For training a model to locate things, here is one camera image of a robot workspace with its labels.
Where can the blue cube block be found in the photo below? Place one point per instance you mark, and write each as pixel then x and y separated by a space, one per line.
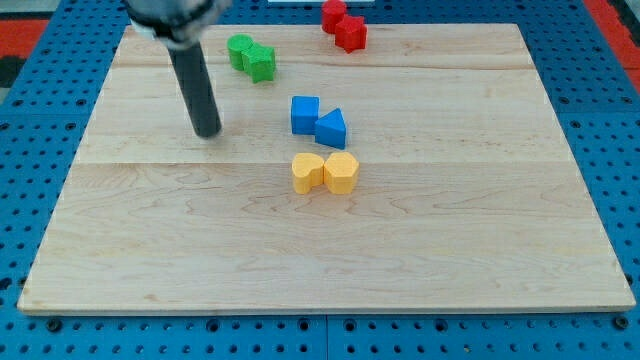
pixel 304 113

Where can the red cylinder block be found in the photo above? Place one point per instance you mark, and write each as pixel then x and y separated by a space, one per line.
pixel 332 12

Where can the blue triangle block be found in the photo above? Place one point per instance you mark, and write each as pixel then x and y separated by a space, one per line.
pixel 331 130

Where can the yellow hexagon block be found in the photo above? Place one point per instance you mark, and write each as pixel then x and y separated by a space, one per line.
pixel 341 171

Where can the yellow heart block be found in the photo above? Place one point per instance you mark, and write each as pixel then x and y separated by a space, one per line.
pixel 307 172

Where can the green cylinder block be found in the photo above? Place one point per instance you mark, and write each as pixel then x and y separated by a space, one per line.
pixel 236 45

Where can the wooden board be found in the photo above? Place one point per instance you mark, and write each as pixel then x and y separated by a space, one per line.
pixel 468 198

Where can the red star block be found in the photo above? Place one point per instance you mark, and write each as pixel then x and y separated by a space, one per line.
pixel 351 33

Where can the green star block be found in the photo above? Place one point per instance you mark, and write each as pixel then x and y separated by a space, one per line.
pixel 259 62

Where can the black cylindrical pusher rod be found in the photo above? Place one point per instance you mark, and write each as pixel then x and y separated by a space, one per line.
pixel 193 78

